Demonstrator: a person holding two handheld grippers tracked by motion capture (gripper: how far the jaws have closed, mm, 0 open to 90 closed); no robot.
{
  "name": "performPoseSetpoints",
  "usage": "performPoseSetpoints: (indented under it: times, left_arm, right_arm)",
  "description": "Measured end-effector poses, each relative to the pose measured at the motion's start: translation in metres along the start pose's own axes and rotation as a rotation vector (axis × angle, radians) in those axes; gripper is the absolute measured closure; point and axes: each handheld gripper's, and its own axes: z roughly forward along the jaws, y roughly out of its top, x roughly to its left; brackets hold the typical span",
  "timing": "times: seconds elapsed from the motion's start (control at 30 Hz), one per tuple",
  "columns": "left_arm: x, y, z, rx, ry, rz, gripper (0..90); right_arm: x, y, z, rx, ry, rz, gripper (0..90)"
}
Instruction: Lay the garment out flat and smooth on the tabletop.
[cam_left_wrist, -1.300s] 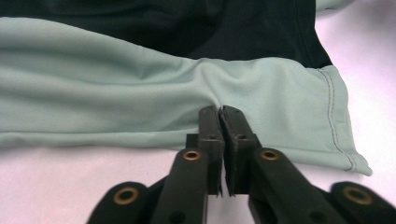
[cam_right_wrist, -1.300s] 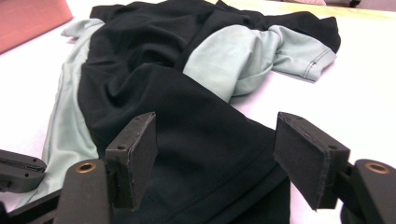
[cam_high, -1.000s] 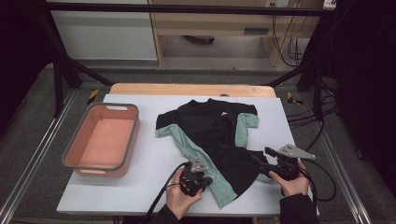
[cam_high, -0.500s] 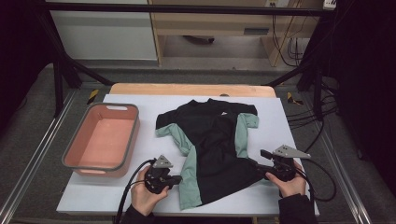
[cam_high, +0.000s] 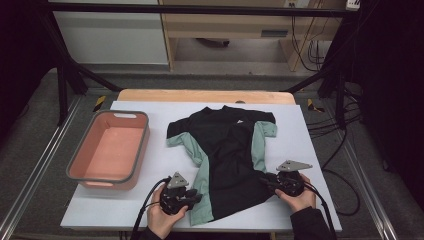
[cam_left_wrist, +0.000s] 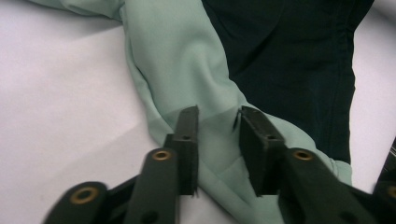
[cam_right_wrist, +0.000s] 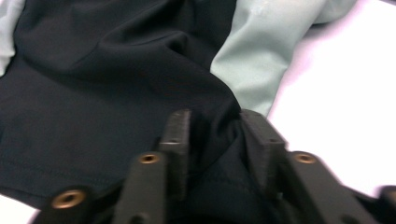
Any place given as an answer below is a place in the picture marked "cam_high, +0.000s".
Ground hand-held gripper black cable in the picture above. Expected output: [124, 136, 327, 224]
[129, 177, 172, 240]
[301, 181, 338, 240]

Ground light wooden desk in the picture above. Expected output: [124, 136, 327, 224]
[158, 0, 348, 73]

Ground black metal stand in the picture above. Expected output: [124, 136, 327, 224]
[39, 13, 123, 126]
[281, 16, 364, 129]

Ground aluminium floor rail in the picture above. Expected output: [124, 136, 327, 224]
[333, 133, 399, 240]
[0, 96, 83, 240]

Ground black and green t-shirt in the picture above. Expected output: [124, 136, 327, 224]
[166, 105, 278, 227]

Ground left hand-held gripper black cable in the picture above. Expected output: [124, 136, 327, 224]
[129, 177, 172, 240]

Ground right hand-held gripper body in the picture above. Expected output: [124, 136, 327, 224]
[273, 160, 314, 198]

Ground white cabinet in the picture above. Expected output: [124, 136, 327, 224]
[48, 0, 169, 66]

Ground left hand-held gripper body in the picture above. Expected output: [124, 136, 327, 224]
[159, 171, 194, 216]

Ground right hand-held gripper black cable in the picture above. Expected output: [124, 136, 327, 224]
[301, 181, 338, 240]

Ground pink basin with grey rim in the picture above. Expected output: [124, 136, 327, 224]
[65, 110, 151, 191]

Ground black hanging cables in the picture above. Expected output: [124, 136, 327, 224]
[290, 14, 326, 73]

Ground person's left hand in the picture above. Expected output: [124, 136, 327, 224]
[146, 184, 189, 240]

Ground person's right hand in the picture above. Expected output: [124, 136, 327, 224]
[274, 174, 317, 214]

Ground black metal crossbar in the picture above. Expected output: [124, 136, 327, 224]
[46, 1, 359, 18]

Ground black curtain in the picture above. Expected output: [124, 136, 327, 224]
[353, 0, 424, 201]
[0, 0, 64, 141]

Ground black floor cables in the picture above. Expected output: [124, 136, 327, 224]
[306, 89, 364, 218]

